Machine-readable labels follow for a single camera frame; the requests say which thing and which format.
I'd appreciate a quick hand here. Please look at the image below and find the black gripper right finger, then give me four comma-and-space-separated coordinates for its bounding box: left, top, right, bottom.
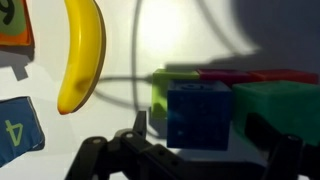
245, 113, 304, 174

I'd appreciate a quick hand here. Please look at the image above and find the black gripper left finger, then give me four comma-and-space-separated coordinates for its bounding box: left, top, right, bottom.
133, 110, 148, 138

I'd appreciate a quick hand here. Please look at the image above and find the blue block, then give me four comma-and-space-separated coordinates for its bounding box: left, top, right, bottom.
166, 79, 233, 152

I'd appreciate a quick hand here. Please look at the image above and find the lime yellow-green block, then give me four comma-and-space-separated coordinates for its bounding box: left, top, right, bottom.
151, 68, 201, 120

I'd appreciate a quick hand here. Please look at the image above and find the green block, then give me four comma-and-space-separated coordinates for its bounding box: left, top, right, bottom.
231, 80, 320, 148

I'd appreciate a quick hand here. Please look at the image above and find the orange block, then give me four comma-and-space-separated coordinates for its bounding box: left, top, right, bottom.
248, 68, 320, 85

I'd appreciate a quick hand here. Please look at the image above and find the yellow banana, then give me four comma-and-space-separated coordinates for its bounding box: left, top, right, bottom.
57, 0, 107, 116

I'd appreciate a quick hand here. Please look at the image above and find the blue soft cube number four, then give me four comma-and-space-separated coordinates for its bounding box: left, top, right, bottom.
0, 96, 46, 168

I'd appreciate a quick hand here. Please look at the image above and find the orange soft cube number six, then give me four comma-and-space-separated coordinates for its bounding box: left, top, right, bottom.
0, 0, 36, 48

